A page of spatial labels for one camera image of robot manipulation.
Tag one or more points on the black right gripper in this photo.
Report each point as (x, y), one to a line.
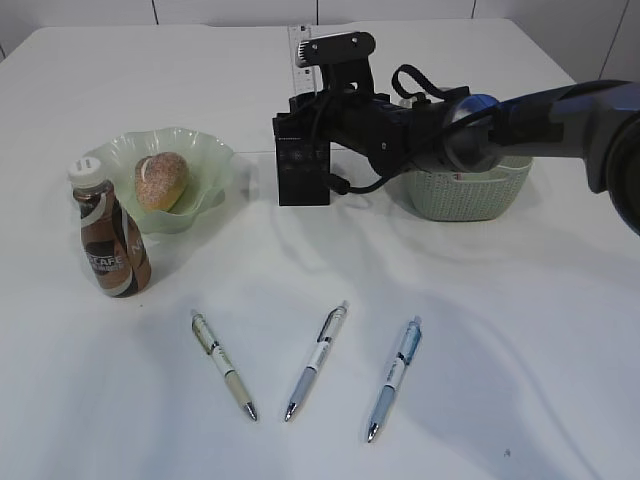
(348, 111)

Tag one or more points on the clear plastic ruler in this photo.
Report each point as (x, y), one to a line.
(303, 77)

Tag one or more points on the bread roll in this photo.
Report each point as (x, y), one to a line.
(160, 181)

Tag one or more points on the Nescafe coffee bottle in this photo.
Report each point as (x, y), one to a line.
(110, 237)

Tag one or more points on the light blue pen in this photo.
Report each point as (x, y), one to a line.
(401, 361)

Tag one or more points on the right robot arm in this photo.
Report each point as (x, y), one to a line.
(596, 121)

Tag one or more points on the black pen holder box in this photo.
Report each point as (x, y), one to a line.
(300, 169)

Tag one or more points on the green glass wavy plate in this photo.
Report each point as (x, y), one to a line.
(208, 161)

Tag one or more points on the grey blue pen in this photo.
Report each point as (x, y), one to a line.
(324, 341)

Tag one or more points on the green plastic basket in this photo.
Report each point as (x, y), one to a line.
(490, 185)

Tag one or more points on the beige pen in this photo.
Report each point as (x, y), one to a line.
(215, 350)

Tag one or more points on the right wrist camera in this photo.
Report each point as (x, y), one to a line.
(337, 48)

